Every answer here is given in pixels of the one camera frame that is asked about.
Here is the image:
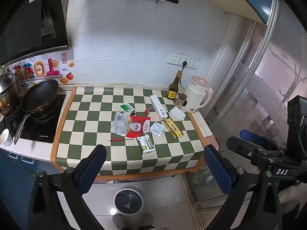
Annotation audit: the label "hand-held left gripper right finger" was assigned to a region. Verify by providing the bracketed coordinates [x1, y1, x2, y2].
[203, 144, 283, 230]

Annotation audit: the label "green white checkered mat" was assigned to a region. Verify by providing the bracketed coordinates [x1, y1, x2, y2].
[51, 87, 215, 180]

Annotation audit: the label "white paper napkin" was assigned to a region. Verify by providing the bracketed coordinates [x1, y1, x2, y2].
[170, 107, 187, 121]

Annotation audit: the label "long white box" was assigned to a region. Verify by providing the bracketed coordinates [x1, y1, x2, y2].
[150, 95, 168, 121]

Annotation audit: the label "black plug with cable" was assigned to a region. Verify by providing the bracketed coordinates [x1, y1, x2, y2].
[179, 61, 188, 90]

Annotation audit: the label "clear plastic bag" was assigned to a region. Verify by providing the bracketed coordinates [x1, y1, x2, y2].
[110, 110, 131, 137]

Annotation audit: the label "small white cup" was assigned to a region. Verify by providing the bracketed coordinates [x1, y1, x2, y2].
[0, 128, 13, 147]

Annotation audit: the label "round white trash bin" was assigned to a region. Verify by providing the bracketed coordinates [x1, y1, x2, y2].
[113, 188, 144, 215]

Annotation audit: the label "white electric kettle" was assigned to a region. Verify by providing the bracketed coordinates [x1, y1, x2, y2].
[180, 76, 213, 113]

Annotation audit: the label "grey shoe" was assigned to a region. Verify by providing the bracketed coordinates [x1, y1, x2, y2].
[137, 212, 154, 229]
[112, 213, 131, 230]

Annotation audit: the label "dark sauce bottle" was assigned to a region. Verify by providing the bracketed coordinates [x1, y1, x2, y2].
[167, 70, 183, 100]

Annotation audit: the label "green white medicine box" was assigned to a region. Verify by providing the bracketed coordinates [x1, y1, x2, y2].
[136, 135, 155, 155]

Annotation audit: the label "frosted glass sliding door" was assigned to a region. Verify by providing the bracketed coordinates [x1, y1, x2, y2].
[207, 0, 307, 197]

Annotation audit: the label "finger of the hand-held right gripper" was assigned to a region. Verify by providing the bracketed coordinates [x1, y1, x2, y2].
[240, 130, 280, 150]
[226, 136, 284, 166]

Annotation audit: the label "white blue sachet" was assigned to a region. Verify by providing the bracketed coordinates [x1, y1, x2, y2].
[150, 122, 165, 137]

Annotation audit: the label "black range hood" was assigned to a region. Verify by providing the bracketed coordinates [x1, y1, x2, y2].
[0, 0, 72, 67]

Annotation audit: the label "colourful wall stickers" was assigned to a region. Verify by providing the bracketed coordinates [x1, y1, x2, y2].
[6, 52, 75, 85]

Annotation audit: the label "person's right forearm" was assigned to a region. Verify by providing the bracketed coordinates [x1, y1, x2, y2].
[279, 181, 301, 212]

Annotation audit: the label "blue base cabinet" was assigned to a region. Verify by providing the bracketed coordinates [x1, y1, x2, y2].
[0, 148, 66, 223]

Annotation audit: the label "blue wall cabinet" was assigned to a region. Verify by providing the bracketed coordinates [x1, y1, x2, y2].
[224, 0, 277, 25]

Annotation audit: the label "black frying pan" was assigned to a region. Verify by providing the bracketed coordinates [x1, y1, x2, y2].
[14, 79, 59, 145]

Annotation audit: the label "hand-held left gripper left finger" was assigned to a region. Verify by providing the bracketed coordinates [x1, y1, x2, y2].
[27, 144, 107, 230]

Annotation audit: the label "red snack packet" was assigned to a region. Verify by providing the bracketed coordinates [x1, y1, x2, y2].
[125, 115, 151, 139]

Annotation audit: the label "yellow box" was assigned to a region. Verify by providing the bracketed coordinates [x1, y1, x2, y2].
[163, 118, 184, 139]

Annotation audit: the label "steel cooking pot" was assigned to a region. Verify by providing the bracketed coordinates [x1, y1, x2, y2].
[0, 72, 22, 117]

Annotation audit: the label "black induction cooktop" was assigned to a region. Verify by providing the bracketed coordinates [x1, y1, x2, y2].
[0, 93, 67, 144]

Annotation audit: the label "green white sachet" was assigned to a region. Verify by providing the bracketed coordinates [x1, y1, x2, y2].
[120, 103, 135, 113]

